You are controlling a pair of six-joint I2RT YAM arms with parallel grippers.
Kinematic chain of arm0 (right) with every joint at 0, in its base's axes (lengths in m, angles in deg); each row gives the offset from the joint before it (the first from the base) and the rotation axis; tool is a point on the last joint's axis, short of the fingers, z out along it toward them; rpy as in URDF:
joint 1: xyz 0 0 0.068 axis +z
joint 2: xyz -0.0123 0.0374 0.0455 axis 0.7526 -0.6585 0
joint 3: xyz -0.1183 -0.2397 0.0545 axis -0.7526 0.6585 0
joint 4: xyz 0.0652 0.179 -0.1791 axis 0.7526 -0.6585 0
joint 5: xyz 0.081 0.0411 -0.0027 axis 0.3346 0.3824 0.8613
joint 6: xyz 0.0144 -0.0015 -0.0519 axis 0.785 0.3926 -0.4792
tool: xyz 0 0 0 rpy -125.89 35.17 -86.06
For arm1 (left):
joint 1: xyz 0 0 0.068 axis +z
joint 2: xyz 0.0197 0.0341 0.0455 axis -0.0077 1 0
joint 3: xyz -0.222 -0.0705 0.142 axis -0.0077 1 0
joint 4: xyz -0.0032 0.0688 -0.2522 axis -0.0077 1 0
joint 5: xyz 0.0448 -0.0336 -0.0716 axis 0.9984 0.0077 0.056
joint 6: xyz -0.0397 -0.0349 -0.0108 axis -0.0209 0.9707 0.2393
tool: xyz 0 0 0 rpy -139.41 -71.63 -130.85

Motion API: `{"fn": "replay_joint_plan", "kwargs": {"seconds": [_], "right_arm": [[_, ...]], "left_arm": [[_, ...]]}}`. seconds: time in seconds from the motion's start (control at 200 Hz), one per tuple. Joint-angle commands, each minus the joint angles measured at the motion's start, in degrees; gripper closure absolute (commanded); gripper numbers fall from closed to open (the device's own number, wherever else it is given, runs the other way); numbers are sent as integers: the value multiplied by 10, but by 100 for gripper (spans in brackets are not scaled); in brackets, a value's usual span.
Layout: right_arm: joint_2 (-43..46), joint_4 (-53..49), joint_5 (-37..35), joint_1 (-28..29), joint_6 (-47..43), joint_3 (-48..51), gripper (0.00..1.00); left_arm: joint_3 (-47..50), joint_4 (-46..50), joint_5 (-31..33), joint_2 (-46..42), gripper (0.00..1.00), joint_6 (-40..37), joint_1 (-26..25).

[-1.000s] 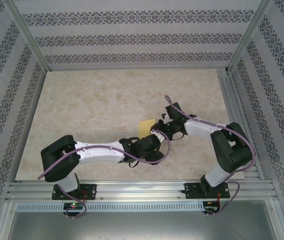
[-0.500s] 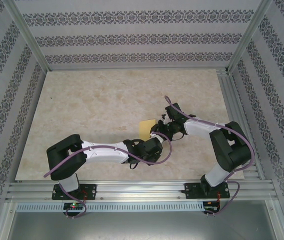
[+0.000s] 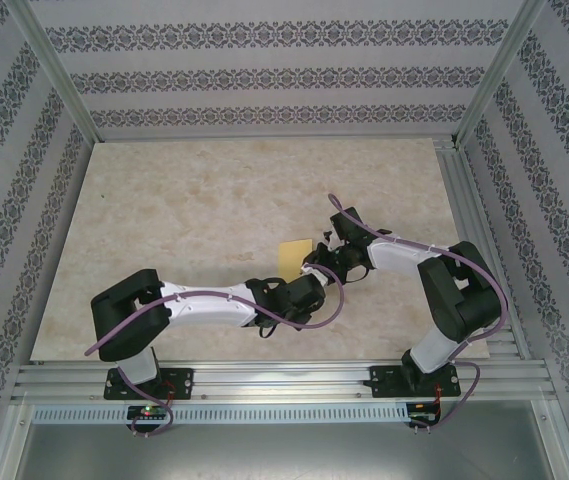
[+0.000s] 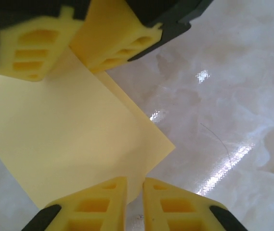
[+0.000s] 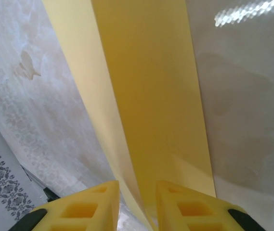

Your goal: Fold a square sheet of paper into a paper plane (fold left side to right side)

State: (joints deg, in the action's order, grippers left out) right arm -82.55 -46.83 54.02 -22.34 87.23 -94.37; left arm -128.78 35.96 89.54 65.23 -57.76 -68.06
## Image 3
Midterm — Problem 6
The aluminium side rail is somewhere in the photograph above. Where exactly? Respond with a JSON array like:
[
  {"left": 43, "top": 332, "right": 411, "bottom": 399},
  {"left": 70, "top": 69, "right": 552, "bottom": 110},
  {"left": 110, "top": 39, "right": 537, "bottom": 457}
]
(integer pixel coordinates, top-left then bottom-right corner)
[{"left": 432, "top": 135, "right": 533, "bottom": 362}]

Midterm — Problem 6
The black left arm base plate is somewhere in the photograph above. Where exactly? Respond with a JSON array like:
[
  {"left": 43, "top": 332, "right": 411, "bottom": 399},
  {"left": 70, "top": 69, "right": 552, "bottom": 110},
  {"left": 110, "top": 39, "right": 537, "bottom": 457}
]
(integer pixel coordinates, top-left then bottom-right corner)
[{"left": 105, "top": 367, "right": 195, "bottom": 402}]

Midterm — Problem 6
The long aluminium mounting rail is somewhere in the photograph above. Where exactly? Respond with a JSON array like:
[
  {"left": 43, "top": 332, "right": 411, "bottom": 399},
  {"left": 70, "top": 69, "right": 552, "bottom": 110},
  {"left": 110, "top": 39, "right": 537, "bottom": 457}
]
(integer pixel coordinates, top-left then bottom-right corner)
[{"left": 11, "top": 360, "right": 551, "bottom": 404}]

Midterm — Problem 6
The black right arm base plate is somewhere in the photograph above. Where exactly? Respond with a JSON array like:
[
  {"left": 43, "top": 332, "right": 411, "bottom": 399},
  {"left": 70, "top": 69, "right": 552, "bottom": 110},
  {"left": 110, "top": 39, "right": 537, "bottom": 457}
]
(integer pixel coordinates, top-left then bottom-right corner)
[{"left": 369, "top": 364, "right": 462, "bottom": 400}]

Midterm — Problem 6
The right gripper short black cable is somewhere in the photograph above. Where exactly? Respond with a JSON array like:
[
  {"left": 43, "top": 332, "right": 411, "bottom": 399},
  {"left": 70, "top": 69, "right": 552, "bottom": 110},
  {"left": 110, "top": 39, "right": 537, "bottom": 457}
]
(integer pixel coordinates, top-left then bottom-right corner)
[{"left": 336, "top": 263, "right": 369, "bottom": 287}]

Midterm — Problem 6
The aluminium frame post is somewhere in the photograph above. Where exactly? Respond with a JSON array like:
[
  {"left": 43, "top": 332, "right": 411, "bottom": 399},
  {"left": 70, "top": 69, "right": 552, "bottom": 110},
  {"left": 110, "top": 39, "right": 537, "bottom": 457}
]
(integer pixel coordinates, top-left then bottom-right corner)
[
  {"left": 6, "top": 0, "right": 101, "bottom": 145},
  {"left": 451, "top": 0, "right": 550, "bottom": 149}
]

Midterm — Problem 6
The yellow paper sheet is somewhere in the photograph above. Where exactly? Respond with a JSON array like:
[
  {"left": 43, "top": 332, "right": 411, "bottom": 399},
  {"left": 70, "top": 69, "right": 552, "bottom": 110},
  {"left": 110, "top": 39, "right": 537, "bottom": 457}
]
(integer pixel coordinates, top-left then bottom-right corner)
[{"left": 277, "top": 239, "right": 314, "bottom": 282}]

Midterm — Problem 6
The gripper short black cable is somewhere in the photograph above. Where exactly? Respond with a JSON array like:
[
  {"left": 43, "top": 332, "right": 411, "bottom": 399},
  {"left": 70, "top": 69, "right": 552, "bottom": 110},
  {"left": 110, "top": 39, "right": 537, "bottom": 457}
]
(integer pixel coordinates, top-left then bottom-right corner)
[
  {"left": 336, "top": 263, "right": 369, "bottom": 287},
  {"left": 256, "top": 309, "right": 315, "bottom": 339}
]

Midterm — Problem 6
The left gripper short black cable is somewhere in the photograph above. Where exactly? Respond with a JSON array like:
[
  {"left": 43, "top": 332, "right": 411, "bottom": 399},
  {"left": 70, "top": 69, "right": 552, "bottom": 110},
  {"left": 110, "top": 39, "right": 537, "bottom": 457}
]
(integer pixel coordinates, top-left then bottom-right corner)
[{"left": 256, "top": 309, "right": 315, "bottom": 339}]

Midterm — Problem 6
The grey metal sheet tray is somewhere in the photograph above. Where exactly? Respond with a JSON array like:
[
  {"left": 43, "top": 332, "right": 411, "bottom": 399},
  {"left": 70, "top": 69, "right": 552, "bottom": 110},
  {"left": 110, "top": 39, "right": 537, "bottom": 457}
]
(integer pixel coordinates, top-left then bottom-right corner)
[{"left": 11, "top": 402, "right": 569, "bottom": 480}]

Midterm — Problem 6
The slotted grey cable duct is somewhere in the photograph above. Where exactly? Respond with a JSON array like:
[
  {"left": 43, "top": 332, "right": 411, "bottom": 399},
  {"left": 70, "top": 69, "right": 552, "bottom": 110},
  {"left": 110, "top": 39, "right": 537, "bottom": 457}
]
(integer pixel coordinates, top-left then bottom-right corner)
[{"left": 31, "top": 403, "right": 411, "bottom": 424}]

